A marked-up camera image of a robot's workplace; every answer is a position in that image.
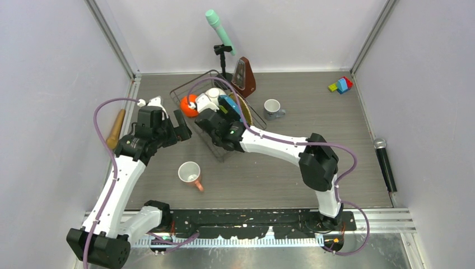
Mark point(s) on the lime green plate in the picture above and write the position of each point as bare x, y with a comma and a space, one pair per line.
223, 110

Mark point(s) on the black handheld microphone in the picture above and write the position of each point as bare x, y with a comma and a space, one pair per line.
383, 159

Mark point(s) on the grey ceramic mug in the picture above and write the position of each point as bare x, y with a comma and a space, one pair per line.
273, 110

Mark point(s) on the brown wooden metronome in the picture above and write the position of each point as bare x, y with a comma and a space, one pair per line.
243, 79

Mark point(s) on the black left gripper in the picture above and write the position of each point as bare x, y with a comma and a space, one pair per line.
181, 132

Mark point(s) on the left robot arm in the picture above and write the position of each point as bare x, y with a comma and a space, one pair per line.
102, 239

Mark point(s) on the blue polka dot plate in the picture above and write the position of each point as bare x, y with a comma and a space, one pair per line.
231, 106

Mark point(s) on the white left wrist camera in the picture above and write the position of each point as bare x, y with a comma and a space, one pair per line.
157, 101

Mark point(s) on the black microphone stand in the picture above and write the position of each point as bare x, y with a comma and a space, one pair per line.
221, 50

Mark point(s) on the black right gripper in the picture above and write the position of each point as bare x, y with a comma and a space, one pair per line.
229, 119

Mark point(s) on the pink floral mug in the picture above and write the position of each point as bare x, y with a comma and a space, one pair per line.
191, 174

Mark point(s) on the colourful toy blocks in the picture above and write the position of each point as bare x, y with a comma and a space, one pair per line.
343, 85

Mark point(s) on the woven bamboo plate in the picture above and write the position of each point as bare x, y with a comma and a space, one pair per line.
244, 107

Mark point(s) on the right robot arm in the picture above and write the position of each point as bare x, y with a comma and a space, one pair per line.
317, 162

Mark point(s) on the wooden rolling pin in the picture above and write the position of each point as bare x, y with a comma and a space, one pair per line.
113, 137

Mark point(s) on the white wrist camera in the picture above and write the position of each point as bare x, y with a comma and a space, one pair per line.
201, 103
157, 101

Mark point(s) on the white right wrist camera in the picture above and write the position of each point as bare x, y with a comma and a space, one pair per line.
201, 103

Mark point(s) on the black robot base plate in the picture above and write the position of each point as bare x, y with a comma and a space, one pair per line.
252, 223

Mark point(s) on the dark wire dish rack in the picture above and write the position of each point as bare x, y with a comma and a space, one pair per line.
199, 86

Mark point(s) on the mint green microphone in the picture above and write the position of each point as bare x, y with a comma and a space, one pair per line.
215, 23

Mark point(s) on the orange bowl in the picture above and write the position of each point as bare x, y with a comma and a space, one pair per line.
187, 105

